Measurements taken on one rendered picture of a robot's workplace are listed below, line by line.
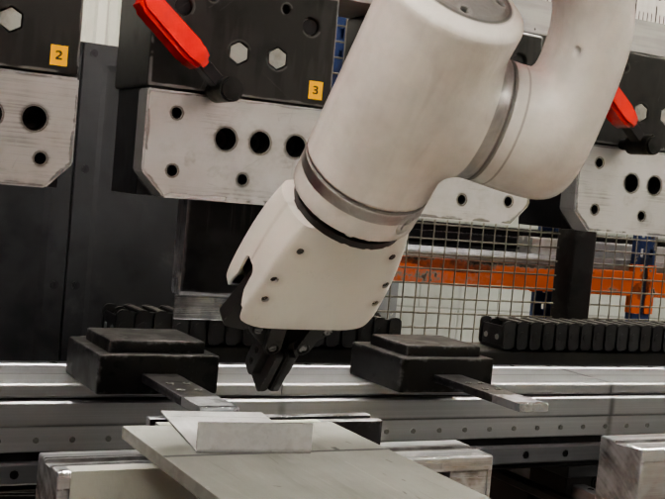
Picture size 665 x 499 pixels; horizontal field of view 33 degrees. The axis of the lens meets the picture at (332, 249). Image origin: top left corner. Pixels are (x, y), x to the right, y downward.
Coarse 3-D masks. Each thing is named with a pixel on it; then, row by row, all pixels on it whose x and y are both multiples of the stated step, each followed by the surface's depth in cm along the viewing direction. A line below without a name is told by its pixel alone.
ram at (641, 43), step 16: (352, 0) 89; (368, 0) 89; (512, 0) 96; (528, 0) 96; (544, 0) 97; (352, 16) 96; (528, 16) 96; (544, 16) 97; (528, 32) 97; (544, 32) 97; (640, 32) 102; (656, 32) 103; (640, 48) 103; (656, 48) 103
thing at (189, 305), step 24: (192, 216) 87; (216, 216) 88; (240, 216) 89; (192, 240) 87; (216, 240) 88; (240, 240) 89; (192, 264) 87; (216, 264) 88; (192, 288) 88; (216, 288) 88; (192, 312) 89; (216, 312) 90
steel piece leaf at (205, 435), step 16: (176, 416) 89; (192, 432) 84; (208, 432) 79; (224, 432) 79; (240, 432) 80; (256, 432) 80; (272, 432) 80; (288, 432) 81; (304, 432) 81; (192, 448) 80; (208, 448) 79; (224, 448) 79; (240, 448) 80; (256, 448) 80; (272, 448) 81; (288, 448) 81; (304, 448) 81
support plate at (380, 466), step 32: (160, 448) 79; (320, 448) 84; (352, 448) 85; (384, 448) 86; (192, 480) 72; (224, 480) 72; (256, 480) 73; (288, 480) 74; (320, 480) 74; (352, 480) 75; (384, 480) 76; (416, 480) 77; (448, 480) 77
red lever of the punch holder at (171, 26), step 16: (144, 0) 77; (160, 0) 77; (144, 16) 77; (160, 16) 77; (176, 16) 78; (160, 32) 78; (176, 32) 78; (192, 32) 79; (176, 48) 78; (192, 48) 78; (192, 64) 79; (208, 64) 80; (208, 80) 80; (224, 80) 79; (208, 96) 82; (224, 96) 80; (240, 96) 80
